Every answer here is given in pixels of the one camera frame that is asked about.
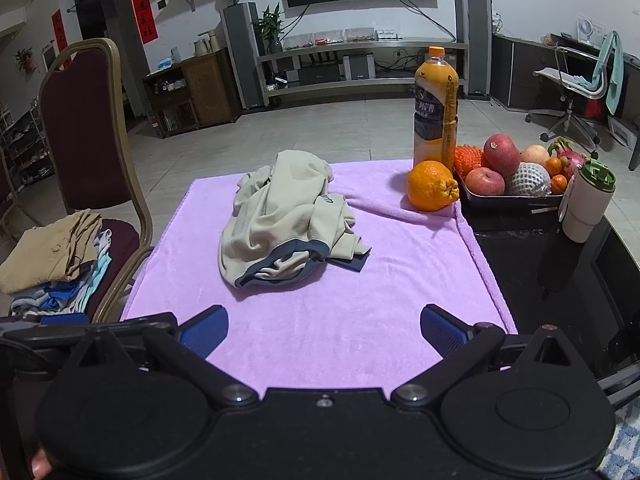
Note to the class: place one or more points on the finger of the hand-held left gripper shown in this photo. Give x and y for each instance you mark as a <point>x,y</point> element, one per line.
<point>150,321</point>

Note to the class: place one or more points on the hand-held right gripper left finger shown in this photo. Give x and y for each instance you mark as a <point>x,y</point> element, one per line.
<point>202,332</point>

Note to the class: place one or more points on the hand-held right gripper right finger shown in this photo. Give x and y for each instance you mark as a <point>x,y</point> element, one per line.
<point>440,332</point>

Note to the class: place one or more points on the beige sweatshirt with blue collar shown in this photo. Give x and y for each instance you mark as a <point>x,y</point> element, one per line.
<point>280,220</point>

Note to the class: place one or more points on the person's right hand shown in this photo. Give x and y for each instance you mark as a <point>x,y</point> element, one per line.
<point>42,464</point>

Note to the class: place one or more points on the grey folded garment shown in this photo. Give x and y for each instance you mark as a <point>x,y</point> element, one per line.
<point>27,300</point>

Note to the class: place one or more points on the light blue folded garment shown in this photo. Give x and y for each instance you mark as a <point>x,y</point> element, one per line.
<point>97,277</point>

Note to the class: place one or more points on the white folded garment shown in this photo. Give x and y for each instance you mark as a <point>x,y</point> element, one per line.
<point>102,242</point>

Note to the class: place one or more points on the tan folded garment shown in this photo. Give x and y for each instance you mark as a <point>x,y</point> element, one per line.
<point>50,250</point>

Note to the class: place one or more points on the large knobbed orange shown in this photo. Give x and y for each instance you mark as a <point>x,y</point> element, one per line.
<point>431,186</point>

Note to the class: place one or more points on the metal fruit tray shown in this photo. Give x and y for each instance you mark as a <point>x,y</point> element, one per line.
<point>510,201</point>

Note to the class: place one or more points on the small red apple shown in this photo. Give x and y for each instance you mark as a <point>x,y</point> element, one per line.
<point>484,181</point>

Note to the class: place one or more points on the fruit in orange foam net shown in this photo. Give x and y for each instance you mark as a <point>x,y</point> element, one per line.
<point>467,159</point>

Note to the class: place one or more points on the fruit in white foam net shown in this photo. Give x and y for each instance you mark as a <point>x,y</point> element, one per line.
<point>527,179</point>

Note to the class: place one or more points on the large red apple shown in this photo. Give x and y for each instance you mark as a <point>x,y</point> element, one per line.
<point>501,154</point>

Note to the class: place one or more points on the small tangerine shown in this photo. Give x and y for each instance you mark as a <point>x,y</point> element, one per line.
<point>558,183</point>
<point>553,166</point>

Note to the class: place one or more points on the white tumbler with green lid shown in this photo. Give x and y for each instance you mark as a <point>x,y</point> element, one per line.
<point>585,205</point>

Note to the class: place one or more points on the shoe rack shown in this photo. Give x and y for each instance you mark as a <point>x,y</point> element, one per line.
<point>22,145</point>

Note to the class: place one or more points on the pale peach-coloured fruit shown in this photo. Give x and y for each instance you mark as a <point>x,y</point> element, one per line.
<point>535,155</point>

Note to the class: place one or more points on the blue white patterned cloth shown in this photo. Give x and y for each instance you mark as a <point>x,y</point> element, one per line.
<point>622,440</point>

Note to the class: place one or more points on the pink dragon fruit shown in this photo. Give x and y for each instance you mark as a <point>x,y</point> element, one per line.
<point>570,157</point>

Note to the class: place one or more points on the orange juice bottle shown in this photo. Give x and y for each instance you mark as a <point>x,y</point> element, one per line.
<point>435,110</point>

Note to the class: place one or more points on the wooden cabinet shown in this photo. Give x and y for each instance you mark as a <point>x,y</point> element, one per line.
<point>200,90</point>

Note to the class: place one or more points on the dark sideboard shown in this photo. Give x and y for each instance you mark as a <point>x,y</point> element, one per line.
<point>520,70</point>

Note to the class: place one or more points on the small silver subwoofer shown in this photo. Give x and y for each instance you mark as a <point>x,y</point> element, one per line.
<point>359,66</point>

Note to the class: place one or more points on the white kettle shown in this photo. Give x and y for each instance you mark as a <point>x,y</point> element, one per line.
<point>201,46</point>

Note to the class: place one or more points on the grey tower speaker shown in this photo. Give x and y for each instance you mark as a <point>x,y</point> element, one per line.
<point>472,42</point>
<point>242,55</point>

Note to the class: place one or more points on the white mesh office chair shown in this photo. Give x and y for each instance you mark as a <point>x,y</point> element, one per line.
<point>570,77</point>

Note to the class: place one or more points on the red paper banner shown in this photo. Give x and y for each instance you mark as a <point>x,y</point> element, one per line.
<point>61,40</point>
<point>141,2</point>

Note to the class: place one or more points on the metal television stand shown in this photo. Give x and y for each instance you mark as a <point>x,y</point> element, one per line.
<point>360,45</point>

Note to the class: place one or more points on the clear storage container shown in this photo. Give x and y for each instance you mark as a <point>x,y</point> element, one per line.
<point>300,39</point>
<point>360,34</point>
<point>328,36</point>

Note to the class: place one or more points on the green potted plant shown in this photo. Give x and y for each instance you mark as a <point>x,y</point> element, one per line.
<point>268,25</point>

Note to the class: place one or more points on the teal towel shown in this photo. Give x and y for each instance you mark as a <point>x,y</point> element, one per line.
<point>615,70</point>

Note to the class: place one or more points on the small white fan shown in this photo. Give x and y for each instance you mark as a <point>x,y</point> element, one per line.
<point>590,31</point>

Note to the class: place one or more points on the maroon chair with gold frame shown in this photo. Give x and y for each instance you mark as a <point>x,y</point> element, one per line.
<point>85,125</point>

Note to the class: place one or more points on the red wall decoration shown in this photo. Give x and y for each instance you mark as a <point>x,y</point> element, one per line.
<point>26,59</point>

